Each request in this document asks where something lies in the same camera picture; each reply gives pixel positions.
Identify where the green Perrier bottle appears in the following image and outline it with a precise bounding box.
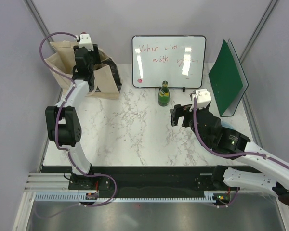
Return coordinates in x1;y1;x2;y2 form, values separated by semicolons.
158;80;170;106

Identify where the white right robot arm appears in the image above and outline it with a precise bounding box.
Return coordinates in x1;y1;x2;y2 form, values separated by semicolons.
170;104;289;206

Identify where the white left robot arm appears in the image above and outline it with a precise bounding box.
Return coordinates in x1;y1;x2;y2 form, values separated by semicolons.
45;44;100;189

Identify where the beige canvas tote bag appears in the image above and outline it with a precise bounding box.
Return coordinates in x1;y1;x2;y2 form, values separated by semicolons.
45;41;122;100

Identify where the light blue face mask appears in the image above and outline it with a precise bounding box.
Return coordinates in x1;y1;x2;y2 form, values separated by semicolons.
221;121;234;129

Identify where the green folder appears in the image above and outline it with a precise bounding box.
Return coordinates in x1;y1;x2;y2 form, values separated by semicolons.
209;40;249;117

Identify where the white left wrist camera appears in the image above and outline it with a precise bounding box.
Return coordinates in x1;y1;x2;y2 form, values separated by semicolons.
75;33;93;51

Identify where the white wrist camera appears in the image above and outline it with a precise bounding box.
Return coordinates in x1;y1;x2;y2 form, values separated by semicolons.
75;33;93;51
189;88;212;111

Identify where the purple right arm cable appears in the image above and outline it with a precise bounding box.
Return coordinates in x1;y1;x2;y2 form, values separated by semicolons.
192;97;289;175

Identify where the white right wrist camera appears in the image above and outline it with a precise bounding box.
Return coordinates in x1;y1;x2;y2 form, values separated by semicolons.
189;88;212;111

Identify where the small whiteboard black frame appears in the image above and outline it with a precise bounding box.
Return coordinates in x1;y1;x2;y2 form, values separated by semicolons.
131;35;207;89

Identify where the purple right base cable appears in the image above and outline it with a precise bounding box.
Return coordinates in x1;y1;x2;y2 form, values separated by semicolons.
213;187;239;209

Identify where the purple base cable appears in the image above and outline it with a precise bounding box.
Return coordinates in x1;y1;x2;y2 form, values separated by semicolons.
35;150;118;219
213;187;239;209

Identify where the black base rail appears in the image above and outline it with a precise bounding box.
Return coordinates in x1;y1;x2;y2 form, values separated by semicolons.
67;165;263;199

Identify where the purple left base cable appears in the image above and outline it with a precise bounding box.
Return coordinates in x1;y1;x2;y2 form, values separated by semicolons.
35;150;118;219

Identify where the white slotted cable duct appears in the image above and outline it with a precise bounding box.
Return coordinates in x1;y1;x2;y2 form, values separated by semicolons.
35;191;232;202

